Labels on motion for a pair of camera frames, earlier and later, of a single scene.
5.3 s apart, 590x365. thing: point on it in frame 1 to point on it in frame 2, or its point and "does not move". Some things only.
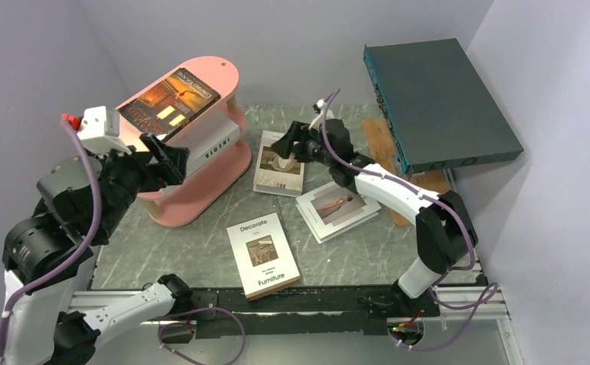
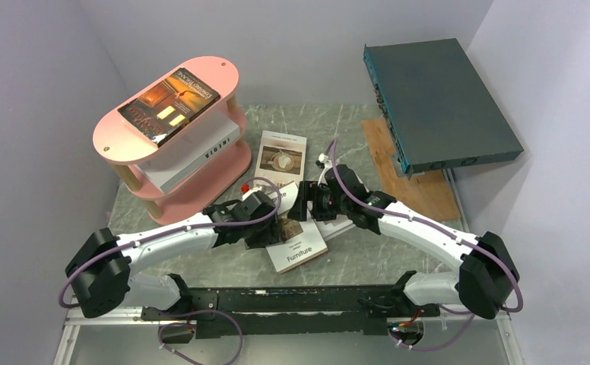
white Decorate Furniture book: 263,255 to 302,240
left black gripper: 172,160 to 271,236
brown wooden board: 385,155 does not move
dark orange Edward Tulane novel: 169,106 does not move
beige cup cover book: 274,173 does not move
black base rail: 304,312 does not move
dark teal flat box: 439,112 does not move
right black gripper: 297,134 to 298,210
